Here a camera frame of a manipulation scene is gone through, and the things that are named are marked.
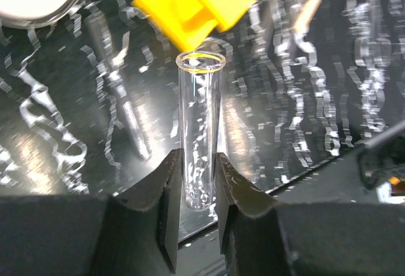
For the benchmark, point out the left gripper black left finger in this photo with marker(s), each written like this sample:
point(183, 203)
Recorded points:
point(134, 233)

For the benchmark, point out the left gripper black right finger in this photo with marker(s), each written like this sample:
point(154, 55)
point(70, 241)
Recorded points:
point(262, 236)

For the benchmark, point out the clear glass test tube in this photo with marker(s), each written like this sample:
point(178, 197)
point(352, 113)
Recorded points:
point(200, 85)
point(111, 62)

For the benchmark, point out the yellow plastic test tube rack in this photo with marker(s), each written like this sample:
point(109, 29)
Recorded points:
point(186, 23)

